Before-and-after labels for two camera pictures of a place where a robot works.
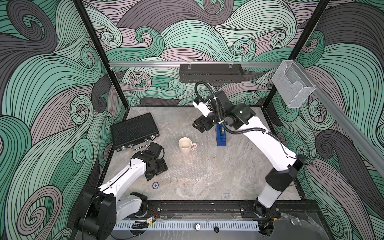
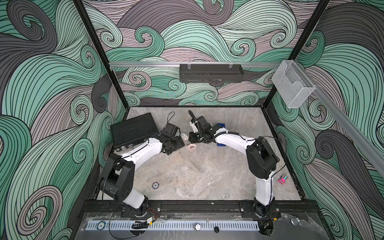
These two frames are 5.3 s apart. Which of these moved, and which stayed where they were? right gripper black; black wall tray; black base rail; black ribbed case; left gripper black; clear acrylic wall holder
Moved: right gripper black; left gripper black
Stayed: black base rail; black ribbed case; clear acrylic wall holder; black wall tray
